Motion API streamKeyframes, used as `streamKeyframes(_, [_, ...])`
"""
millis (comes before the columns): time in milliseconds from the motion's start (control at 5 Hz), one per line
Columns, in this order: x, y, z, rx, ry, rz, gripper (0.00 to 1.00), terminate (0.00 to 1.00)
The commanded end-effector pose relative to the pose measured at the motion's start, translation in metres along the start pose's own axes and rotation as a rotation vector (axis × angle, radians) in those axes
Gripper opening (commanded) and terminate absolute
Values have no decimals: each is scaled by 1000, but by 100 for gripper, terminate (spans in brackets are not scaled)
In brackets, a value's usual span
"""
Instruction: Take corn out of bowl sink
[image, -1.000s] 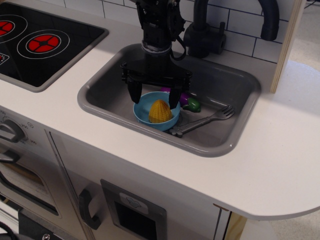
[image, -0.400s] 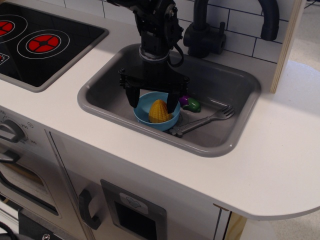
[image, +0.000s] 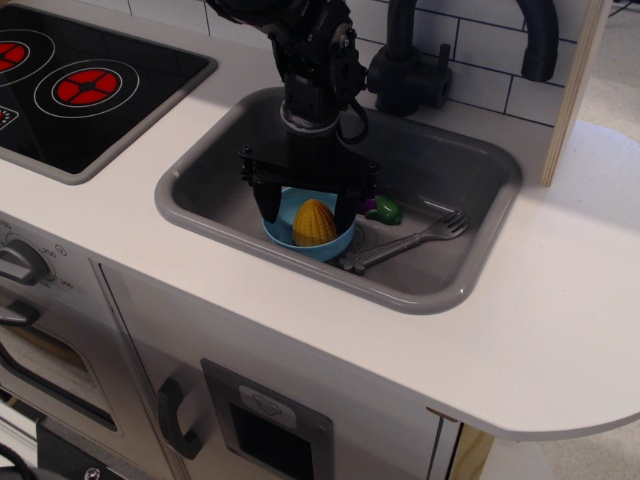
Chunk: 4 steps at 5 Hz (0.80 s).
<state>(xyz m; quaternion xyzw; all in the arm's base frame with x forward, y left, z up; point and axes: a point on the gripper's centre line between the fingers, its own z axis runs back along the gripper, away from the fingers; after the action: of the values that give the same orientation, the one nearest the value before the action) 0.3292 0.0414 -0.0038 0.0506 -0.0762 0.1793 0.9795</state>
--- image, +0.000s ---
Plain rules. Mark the grey oven door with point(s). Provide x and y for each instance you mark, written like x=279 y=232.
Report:
x=49 y=366

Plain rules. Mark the grey toy fork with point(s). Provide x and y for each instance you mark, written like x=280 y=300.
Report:
x=445 y=228

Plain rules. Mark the wooden side post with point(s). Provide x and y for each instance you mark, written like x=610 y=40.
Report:
x=591 y=33

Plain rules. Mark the purple toy eggplant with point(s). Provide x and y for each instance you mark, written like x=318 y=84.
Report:
x=382 y=209

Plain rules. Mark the black toy stovetop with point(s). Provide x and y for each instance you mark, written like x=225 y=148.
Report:
x=75 y=96

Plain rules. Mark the grey oven door handle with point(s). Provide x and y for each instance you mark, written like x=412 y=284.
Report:
x=18 y=314

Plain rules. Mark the dark grey toy faucet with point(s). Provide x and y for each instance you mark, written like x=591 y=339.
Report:
x=402 y=81

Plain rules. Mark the grey plastic sink basin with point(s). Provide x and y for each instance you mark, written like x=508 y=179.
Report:
x=427 y=171

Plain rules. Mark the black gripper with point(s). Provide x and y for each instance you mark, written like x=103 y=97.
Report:
x=321 y=163

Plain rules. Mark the grey oven knob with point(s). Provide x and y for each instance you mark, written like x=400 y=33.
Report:
x=22 y=264

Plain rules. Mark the grey cabinet door handle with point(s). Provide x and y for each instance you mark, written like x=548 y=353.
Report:
x=169 y=399

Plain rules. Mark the grey dispenser panel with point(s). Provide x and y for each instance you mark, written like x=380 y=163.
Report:
x=269 y=429

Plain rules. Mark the yellow toy corn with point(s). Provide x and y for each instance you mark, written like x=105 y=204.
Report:
x=313 y=224

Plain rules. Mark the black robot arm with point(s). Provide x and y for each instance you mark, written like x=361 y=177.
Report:
x=313 y=44

